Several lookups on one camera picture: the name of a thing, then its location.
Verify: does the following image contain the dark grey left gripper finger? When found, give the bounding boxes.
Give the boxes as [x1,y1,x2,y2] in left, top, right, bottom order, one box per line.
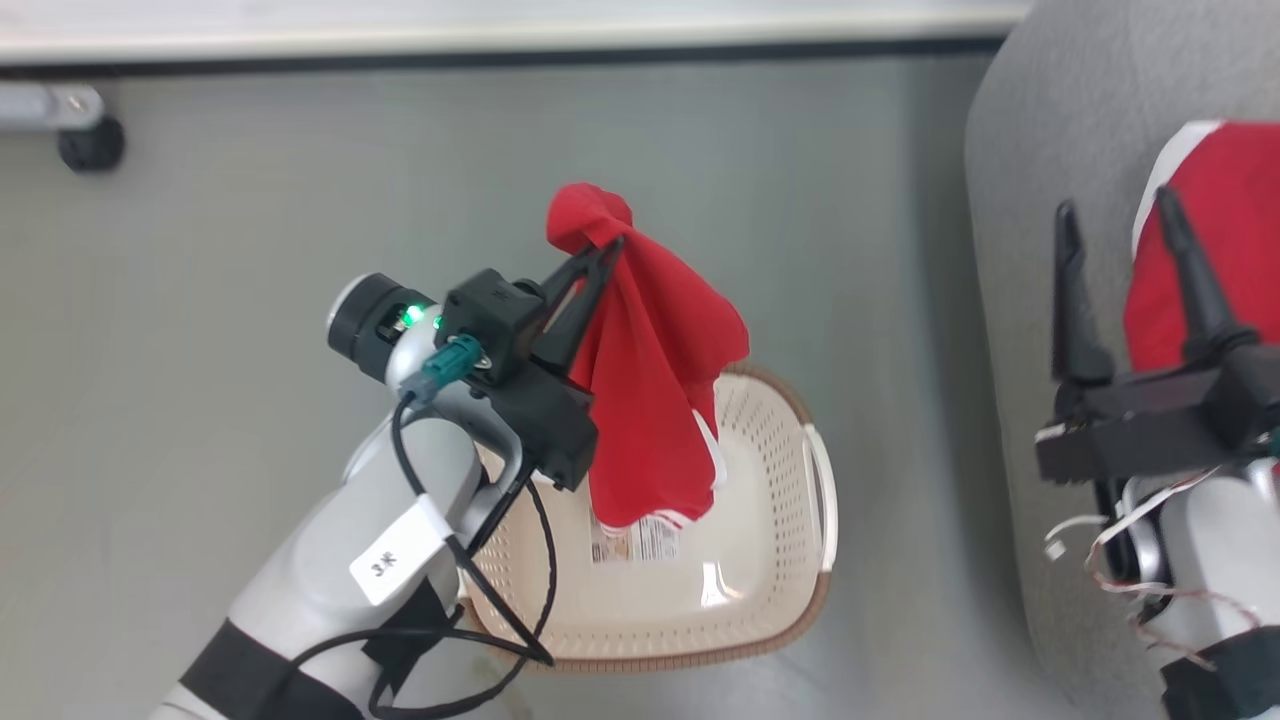
[530,250,623,369]
[540,237,626,301]

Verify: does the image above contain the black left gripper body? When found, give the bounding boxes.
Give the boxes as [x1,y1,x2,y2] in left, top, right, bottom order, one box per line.
[437,267,601,493]

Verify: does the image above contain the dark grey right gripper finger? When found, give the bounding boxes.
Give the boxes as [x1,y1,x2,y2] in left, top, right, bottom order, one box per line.
[1154,185,1263,365]
[1054,200,1117,389]

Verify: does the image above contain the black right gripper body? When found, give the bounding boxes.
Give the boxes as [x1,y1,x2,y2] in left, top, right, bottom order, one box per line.
[1034,338,1280,487]

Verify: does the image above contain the red garment wide white band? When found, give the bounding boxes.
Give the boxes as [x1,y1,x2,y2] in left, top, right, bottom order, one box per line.
[1122,120,1280,376]

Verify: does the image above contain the plain red cloth garment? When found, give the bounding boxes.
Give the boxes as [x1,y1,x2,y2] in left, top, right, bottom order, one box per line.
[545,182,751,531]

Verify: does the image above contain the grey fabric sofa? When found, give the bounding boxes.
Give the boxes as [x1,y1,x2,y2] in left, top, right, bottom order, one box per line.
[965,0,1280,720]

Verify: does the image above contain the printed paper basket sticker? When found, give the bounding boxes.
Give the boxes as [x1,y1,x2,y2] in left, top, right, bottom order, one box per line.
[592,512,681,564]

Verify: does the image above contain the cream perforated plastic laundry basket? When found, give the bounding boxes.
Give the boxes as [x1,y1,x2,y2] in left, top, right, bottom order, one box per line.
[455,362,839,673]

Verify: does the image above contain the black caster wheel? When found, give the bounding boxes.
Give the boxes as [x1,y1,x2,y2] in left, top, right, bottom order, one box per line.
[57,116,126,173]

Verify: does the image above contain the grey metal stand leg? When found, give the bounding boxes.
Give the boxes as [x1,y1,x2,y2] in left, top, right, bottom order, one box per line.
[0,83,104,134]

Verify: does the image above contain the thin white red wires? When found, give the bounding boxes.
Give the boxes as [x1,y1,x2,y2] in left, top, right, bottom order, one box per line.
[1043,468,1263,656]

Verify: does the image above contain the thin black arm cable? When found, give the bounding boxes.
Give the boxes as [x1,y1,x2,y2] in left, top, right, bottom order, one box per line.
[270,395,559,719]

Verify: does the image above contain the white cable tag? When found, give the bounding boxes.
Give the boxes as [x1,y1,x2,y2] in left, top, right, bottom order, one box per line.
[350,497,453,607]

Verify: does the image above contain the white and black wall baseboard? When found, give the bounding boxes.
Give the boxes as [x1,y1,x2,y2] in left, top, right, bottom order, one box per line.
[0,0,1031,81]

